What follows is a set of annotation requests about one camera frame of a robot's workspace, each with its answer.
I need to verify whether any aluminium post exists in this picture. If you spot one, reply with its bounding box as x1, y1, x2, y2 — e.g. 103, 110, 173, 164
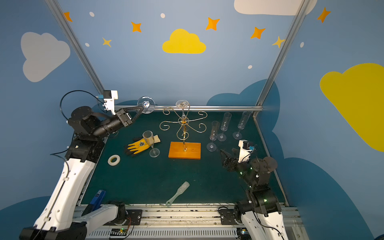
253, 0, 312, 120
45, 1, 106, 95

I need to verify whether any brown round disc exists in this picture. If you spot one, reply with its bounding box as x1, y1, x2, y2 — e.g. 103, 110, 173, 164
262, 157, 278, 172

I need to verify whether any right aluminium post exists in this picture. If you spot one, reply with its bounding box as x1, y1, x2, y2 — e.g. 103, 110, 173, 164
253, 0, 312, 120

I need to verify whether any clear glass top back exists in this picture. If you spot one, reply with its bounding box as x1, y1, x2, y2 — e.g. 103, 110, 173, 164
176, 100, 190, 116

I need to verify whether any white tape roll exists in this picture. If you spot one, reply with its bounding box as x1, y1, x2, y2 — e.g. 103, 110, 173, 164
108, 155, 121, 167

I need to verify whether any back horizontal aluminium bar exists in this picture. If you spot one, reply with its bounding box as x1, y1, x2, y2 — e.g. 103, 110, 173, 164
115, 105, 263, 112

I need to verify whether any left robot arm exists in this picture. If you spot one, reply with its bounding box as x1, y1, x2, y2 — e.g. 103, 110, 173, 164
19, 104, 150, 240

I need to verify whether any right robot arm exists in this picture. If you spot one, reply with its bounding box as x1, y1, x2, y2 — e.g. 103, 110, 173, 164
220, 150, 288, 240

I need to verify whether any gold wire glass rack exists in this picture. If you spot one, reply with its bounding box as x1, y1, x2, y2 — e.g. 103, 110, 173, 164
159, 108, 208, 143

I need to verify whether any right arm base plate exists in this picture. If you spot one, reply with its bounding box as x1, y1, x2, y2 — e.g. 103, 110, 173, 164
218, 208, 243, 225

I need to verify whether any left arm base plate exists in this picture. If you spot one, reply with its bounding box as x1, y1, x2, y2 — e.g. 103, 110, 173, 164
105, 209, 143, 226

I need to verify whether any clear glass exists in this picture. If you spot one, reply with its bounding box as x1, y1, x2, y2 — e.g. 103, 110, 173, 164
218, 112, 232, 142
137, 96, 156, 114
233, 111, 251, 140
176, 100, 190, 116
207, 121, 220, 152
143, 131, 160, 158

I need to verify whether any orange wooden rack base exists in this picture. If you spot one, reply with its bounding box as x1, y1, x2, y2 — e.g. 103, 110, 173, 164
168, 142, 201, 160

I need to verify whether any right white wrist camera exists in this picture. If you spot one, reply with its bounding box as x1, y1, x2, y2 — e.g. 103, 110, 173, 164
238, 140, 257, 163

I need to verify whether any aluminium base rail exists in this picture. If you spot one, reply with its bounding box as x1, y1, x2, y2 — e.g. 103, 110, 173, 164
49, 203, 310, 240

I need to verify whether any yellow work glove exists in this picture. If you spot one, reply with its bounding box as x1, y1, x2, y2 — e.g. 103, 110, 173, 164
124, 135, 161, 156

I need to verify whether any left aluminium post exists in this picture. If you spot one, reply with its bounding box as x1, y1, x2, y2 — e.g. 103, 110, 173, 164
45, 1, 106, 95

